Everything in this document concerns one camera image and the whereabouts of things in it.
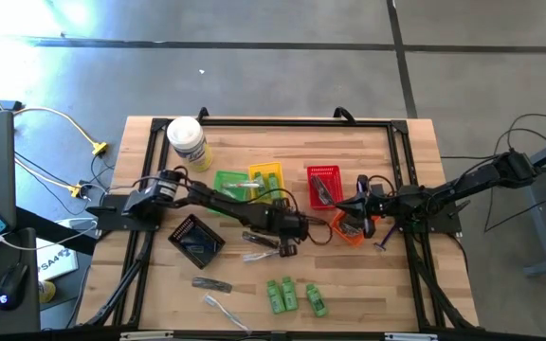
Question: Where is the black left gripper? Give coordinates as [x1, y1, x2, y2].
[271, 196, 332, 260]

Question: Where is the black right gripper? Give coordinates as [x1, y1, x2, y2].
[335, 173, 401, 241]

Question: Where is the black shower cap bag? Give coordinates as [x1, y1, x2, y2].
[337, 218, 365, 238]

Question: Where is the green travel shampoo bottle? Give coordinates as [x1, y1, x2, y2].
[265, 278, 287, 315]
[280, 277, 300, 313]
[304, 282, 330, 318]
[267, 172, 282, 200]
[252, 171, 268, 198]

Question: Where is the orange plastic basket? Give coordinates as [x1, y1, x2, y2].
[328, 207, 381, 248]

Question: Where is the red plastic basket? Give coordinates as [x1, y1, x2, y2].
[306, 165, 345, 211]

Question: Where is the yellow plastic basket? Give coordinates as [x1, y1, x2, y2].
[247, 161, 287, 207]

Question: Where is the green plastic basket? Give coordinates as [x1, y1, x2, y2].
[212, 170, 251, 217]

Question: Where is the black plastic basket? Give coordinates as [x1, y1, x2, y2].
[167, 213, 227, 270]

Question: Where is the silver aluminium bar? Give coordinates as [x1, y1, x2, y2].
[384, 332, 440, 341]
[119, 332, 175, 341]

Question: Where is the yellow Lysol wipes canister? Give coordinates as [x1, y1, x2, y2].
[166, 116, 214, 172]

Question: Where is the blue-grey metal table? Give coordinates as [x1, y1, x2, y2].
[492, 130, 546, 278]

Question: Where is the white printed box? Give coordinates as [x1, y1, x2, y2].
[35, 236, 81, 283]

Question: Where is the small yellow container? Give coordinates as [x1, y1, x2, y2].
[38, 279, 58, 304]

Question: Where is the black side desk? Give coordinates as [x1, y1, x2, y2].
[0, 206, 100, 335]

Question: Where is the black computer mouse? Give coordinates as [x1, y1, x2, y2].
[0, 260, 31, 313]

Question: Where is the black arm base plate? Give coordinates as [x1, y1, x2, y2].
[392, 196, 464, 235]
[85, 203, 163, 233]

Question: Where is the black floor cable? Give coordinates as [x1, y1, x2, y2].
[438, 112, 546, 233]

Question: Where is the yellow cable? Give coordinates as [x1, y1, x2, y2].
[12, 106, 109, 157]
[13, 158, 89, 200]

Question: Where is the white charging cable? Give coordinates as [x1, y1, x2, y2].
[0, 218, 100, 252]

